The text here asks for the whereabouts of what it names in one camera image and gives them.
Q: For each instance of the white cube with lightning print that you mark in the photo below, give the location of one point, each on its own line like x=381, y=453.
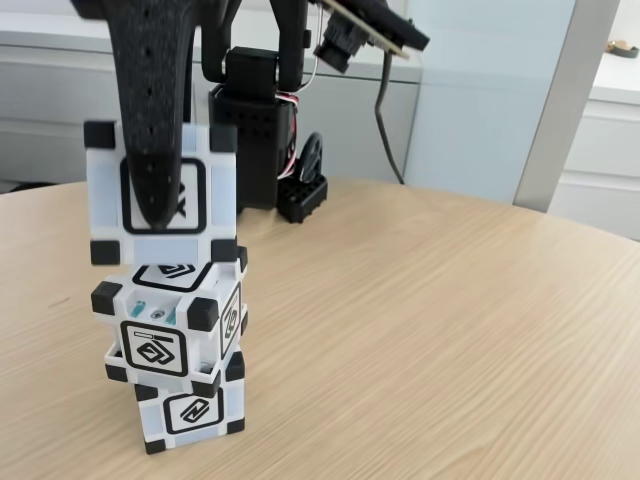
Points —
x=190, y=415

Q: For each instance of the white low cabinet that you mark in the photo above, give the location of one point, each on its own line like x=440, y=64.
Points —
x=50, y=100

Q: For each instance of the white cube with compartment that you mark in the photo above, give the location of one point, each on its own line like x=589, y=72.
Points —
x=150, y=350

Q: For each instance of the grey column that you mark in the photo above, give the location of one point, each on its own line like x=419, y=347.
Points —
x=560, y=100

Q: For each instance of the white drawer cabinet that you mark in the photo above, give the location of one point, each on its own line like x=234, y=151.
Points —
x=600, y=150

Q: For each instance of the white cube with crossed print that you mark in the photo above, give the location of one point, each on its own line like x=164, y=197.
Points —
x=220, y=200

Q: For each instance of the camera board on black mount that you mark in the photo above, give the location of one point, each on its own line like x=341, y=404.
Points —
x=345, y=40

